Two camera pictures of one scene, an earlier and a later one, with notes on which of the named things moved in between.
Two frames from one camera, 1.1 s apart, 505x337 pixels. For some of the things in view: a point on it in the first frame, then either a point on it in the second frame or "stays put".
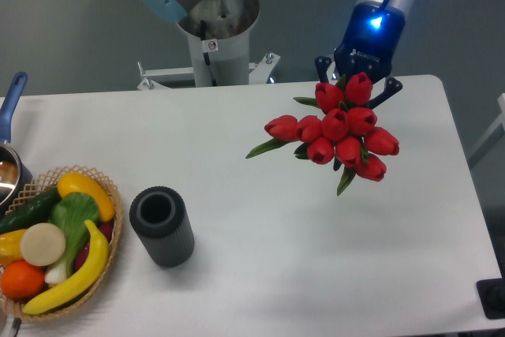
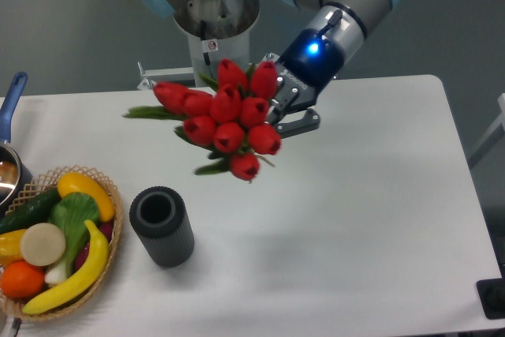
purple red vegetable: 106,229 stays put
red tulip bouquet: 344,133 → 224,120
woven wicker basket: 14,306 stays put
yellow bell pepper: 10,247 stays put
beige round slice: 43,245 stays put
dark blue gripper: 368,46 → 312,61
